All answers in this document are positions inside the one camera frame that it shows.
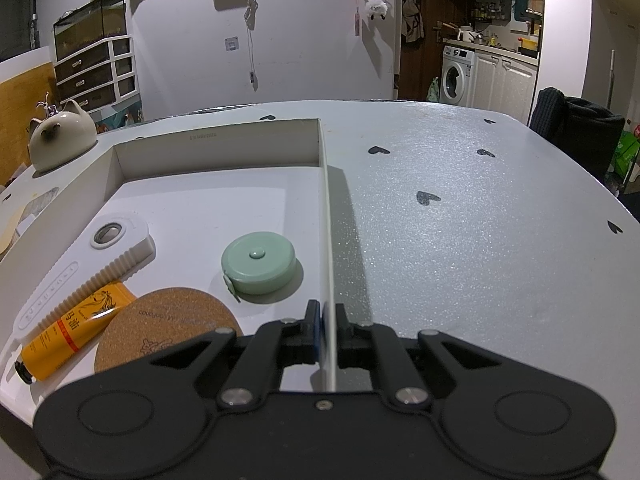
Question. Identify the white washing machine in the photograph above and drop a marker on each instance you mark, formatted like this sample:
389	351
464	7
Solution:
456	77

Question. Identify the white pole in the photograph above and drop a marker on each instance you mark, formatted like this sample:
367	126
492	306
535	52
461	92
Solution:
610	80

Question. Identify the mint green tape measure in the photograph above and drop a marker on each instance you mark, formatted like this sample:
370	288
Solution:
257	260

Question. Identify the large green bag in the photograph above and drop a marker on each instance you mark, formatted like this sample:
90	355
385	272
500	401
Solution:
625	152

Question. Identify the white cardboard box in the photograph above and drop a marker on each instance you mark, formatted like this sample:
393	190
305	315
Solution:
200	200

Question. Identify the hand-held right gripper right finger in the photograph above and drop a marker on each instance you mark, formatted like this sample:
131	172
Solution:
341	327

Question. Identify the white cooking pot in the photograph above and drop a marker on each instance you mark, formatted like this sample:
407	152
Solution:
468	35

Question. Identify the dark chair with black cloth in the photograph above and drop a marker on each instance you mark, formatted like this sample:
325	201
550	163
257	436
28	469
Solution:
575	125

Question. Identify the white drawer cabinet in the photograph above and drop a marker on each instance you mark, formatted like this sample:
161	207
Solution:
85	75

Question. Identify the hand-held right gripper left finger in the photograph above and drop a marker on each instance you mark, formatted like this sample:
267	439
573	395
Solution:
314	322

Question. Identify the white ribbed plastic tool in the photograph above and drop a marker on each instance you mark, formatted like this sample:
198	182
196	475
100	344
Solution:
120	240

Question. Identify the orange cream tube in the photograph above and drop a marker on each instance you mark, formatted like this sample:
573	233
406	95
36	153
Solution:
65	332

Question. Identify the white plush sheep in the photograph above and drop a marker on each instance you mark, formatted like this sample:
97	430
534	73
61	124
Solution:
377	8

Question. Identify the white kitchen cabinet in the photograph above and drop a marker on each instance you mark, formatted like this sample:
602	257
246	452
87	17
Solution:
505	90

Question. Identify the small green plastic bag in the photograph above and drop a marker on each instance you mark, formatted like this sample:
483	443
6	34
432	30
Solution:
433	91

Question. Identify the glass fish tank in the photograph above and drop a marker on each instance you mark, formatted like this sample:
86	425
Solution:
90	25

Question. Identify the white wall socket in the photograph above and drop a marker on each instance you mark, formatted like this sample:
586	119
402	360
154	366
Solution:
232	43

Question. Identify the yellow container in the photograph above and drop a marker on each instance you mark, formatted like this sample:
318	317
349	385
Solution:
530	43

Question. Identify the hanging apron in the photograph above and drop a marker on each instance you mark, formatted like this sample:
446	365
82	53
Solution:
412	10

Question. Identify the cat-shaped ceramic pot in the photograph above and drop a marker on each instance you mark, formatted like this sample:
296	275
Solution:
65	140

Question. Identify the wooden board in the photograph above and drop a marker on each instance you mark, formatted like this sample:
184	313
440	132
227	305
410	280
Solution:
25	90

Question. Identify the round cork coaster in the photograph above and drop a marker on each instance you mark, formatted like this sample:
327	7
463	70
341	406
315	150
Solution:
165	317

